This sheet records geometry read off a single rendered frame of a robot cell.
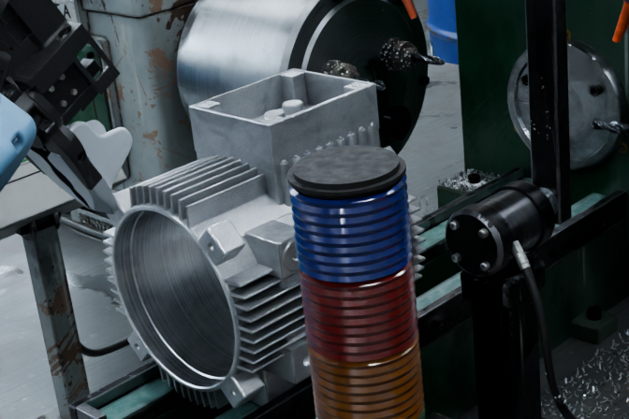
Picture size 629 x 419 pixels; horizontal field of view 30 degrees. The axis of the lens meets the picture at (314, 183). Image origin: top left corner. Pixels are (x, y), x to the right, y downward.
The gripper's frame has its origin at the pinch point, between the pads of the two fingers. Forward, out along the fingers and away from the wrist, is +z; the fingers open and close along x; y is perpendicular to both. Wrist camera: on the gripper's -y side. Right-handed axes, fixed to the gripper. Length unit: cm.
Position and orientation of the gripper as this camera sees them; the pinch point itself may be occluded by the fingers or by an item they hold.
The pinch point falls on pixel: (97, 208)
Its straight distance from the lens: 94.8
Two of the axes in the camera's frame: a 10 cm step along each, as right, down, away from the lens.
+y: 5.6, -7.4, 3.7
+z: 4.4, 6.4, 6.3
